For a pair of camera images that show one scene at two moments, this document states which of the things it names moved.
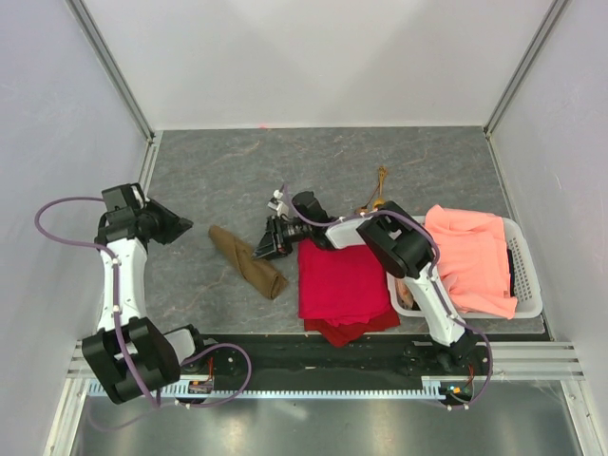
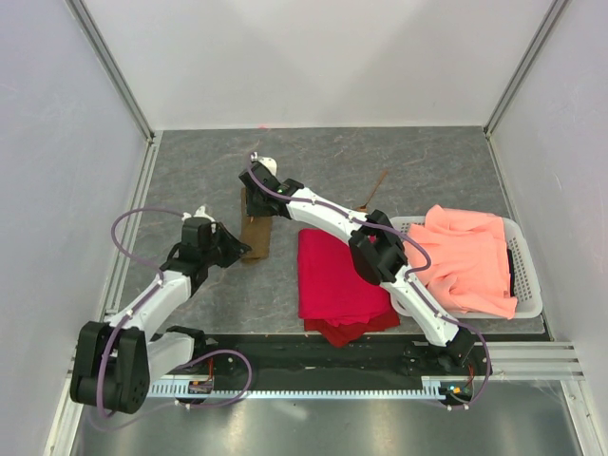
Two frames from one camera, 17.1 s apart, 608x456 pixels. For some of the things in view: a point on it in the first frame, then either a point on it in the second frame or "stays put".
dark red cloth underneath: (345, 335) stays put
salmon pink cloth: (473, 260) stays put
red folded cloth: (343, 286) stays put
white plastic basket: (524, 278) stays put
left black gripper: (175, 225) -> (236, 248)
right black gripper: (274, 239) -> (254, 211)
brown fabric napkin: (259, 274) -> (256, 232)
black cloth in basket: (512, 274) stays put
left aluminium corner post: (122, 85) stays put
